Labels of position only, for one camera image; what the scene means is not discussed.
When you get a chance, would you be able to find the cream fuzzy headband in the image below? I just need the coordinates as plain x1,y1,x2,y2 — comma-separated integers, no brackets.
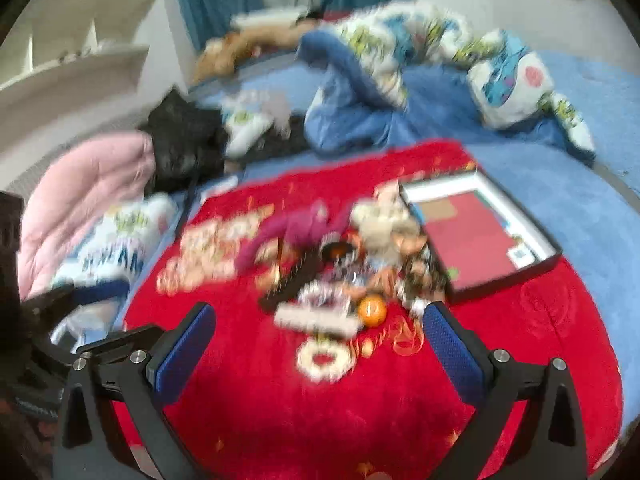
273,304,363,339

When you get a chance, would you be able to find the dark brown fuzzy hair clip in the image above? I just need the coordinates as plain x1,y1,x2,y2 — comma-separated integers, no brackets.
258,250,322,314

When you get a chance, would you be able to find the white text print pillow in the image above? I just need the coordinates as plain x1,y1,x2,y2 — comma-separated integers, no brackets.
51,193,178,286

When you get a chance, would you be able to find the red plush blanket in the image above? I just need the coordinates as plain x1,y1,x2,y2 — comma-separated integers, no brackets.
114,138,625,480

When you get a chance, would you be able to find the pink quilted jacket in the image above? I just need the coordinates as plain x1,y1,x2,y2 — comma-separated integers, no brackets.
17,130,155,299

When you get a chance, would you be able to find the cream crochet scrunchie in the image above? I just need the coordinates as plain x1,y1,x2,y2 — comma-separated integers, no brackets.
296,338,356,384

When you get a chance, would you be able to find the magenta plush bear headband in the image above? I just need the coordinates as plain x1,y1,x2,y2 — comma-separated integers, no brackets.
234,200,354,274

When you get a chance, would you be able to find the black shallow cardboard box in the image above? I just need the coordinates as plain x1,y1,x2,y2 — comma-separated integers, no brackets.
399,168,562,302

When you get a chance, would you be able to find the orange mandarin fruit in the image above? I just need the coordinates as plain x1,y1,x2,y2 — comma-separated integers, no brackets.
357,295,387,327

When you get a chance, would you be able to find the black puffer jacket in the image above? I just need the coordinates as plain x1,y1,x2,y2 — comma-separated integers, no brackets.
139,87,229,195

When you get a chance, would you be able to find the blue bed sheet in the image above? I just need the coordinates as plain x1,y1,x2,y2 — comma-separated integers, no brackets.
189,52,639,399

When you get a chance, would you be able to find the monster print pillow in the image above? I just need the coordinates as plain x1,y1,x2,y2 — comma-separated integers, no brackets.
219,90,291,159

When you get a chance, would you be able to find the beige plush rabbit toy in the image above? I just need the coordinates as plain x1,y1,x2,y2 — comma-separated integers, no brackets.
349,198,420,264

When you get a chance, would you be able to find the brown plush toy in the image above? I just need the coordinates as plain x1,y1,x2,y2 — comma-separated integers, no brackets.
192,18,321,84

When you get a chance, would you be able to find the blue fleece blanket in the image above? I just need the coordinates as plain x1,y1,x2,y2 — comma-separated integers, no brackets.
297,30,596,166

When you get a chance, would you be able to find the monster print duvet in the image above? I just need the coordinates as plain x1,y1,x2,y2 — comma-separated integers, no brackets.
330,0,596,162

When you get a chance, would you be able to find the white wall shelf unit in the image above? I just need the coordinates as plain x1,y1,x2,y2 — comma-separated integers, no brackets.
1,0,156,150

